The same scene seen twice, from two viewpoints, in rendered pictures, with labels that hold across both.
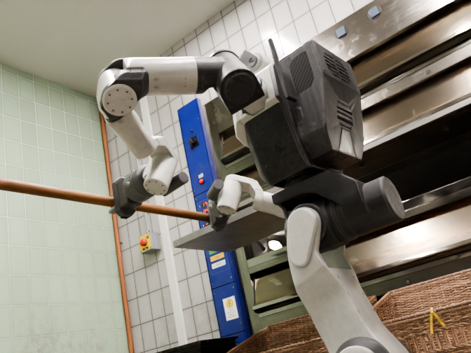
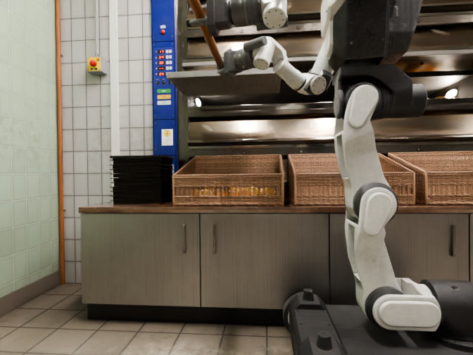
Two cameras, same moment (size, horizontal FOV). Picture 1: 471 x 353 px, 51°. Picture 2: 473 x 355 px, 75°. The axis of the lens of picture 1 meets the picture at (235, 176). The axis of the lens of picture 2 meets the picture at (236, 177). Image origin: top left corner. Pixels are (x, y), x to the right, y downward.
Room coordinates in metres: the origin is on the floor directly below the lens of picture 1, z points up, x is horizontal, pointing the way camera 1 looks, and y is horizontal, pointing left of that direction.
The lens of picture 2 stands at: (0.48, 0.71, 0.73)
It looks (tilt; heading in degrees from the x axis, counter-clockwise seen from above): 1 degrees down; 332
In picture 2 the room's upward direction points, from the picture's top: 1 degrees counter-clockwise
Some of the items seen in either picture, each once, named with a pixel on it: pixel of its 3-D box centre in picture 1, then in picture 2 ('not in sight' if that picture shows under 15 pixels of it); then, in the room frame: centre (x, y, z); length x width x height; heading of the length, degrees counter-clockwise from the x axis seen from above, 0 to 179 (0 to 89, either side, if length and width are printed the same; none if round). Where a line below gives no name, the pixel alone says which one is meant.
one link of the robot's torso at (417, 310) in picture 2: not in sight; (395, 301); (1.17, -0.28, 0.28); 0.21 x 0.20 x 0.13; 57
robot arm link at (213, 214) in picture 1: (219, 209); (238, 60); (1.64, 0.08, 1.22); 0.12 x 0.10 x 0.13; 22
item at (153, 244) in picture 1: (149, 243); (96, 65); (2.71, 0.56, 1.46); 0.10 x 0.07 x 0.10; 57
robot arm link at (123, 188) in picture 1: (132, 190); (228, 11); (1.30, 0.29, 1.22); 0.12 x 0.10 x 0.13; 49
